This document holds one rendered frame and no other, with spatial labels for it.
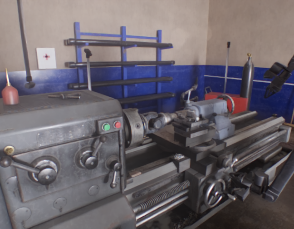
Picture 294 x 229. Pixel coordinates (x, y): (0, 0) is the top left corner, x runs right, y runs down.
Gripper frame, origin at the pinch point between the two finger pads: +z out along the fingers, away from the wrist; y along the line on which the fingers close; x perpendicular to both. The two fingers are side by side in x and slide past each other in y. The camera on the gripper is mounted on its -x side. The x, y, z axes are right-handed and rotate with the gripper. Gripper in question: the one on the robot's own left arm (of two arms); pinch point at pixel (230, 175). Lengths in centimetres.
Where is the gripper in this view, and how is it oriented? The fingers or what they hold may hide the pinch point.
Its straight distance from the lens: 138.0
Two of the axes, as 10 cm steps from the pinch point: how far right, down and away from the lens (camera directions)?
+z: -5.9, -2.2, 7.8
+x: 7.4, -5.4, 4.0
